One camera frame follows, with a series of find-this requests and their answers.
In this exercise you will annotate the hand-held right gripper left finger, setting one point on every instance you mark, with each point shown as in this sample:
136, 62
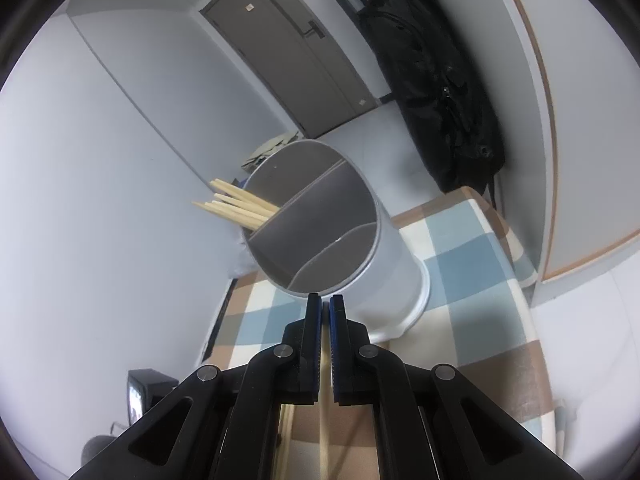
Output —
314, 340

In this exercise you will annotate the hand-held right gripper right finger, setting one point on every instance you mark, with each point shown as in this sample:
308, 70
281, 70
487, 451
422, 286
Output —
336, 345

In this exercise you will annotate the wooden chopstick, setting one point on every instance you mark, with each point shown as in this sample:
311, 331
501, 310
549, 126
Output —
324, 435

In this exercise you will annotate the white utensil holder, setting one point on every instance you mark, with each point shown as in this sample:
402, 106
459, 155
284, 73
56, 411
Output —
390, 270

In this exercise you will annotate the bunch of wooden chopsticks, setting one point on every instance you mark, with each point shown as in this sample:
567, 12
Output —
240, 210

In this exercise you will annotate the checkered cloth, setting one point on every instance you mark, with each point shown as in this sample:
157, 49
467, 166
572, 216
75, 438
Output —
470, 280

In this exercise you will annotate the black box device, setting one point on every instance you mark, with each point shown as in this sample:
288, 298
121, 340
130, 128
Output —
150, 385

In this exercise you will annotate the beige cloth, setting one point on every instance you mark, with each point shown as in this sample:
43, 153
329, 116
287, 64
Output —
270, 152

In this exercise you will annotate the grey round object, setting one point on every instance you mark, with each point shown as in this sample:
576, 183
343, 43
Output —
100, 452

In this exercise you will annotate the black hanging backpack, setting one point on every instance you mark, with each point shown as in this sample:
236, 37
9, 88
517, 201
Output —
435, 85

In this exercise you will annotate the grey door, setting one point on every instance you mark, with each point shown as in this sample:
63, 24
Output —
300, 60

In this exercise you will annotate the white cabinet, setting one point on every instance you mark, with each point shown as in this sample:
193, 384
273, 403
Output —
590, 160

